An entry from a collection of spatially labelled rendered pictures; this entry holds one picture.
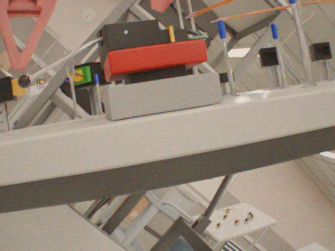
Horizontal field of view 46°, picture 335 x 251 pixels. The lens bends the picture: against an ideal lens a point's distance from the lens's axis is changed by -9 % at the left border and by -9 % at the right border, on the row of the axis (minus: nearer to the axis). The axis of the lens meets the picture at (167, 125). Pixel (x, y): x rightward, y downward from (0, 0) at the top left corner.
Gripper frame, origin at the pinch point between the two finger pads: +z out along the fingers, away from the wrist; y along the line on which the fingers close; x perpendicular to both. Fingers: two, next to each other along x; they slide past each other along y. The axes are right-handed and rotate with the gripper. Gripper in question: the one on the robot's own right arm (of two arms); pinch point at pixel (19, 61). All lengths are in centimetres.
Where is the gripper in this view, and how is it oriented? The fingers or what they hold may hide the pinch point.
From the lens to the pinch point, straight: 42.1
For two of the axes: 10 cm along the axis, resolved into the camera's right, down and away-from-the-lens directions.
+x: -9.4, 0.0, -3.5
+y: -3.5, 0.1, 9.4
